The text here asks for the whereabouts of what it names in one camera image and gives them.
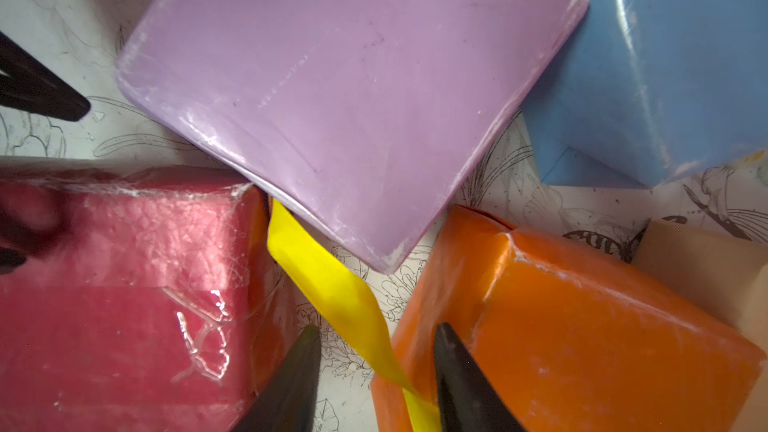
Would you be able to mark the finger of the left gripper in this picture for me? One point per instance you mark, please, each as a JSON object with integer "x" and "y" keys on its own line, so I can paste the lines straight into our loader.
{"x": 27, "y": 85}
{"x": 10, "y": 260}

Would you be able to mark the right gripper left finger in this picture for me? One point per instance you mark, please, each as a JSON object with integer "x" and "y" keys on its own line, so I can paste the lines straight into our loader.
{"x": 288, "y": 401}

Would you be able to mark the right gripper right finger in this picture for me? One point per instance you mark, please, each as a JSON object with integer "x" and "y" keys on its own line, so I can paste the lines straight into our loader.
{"x": 467, "y": 401}

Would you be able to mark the orange gift box front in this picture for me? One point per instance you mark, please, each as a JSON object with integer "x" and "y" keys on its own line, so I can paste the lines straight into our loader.
{"x": 573, "y": 339}

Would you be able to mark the yellow ribbon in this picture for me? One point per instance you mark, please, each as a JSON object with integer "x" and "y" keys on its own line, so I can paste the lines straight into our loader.
{"x": 347, "y": 303}

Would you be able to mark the dark red gift box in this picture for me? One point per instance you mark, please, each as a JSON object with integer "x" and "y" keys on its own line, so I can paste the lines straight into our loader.
{"x": 148, "y": 301}

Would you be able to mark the peach gift box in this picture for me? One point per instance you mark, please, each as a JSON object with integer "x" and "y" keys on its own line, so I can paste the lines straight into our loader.
{"x": 714, "y": 276}

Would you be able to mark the purple gift box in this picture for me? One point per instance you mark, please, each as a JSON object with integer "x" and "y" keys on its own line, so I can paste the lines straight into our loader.
{"x": 363, "y": 117}

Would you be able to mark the light blue gift box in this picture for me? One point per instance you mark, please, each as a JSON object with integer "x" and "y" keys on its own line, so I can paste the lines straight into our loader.
{"x": 645, "y": 92}

